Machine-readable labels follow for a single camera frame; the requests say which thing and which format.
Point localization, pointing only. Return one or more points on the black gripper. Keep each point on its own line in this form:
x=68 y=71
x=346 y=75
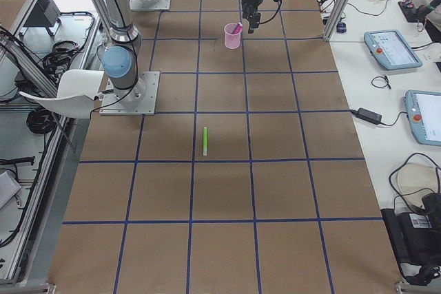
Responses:
x=250 y=3

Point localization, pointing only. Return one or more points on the purple marker pen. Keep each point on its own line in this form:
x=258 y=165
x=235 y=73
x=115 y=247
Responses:
x=240 y=28

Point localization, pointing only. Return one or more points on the pink marker pen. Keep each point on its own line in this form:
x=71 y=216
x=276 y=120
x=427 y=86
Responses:
x=236 y=29

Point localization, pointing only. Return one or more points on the pink mesh cup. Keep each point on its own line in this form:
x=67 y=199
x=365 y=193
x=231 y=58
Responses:
x=231 y=41

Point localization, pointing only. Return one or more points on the green marker pen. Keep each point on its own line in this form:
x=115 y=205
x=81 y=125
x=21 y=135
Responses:
x=205 y=141

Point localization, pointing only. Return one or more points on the blue teach pendant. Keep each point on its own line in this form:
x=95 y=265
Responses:
x=423 y=110
x=391 y=51

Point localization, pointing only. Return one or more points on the black power brick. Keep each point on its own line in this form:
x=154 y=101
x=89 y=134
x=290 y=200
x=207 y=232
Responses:
x=367 y=115

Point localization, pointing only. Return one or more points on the white plastic chair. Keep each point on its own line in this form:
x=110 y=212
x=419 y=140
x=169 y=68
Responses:
x=75 y=95

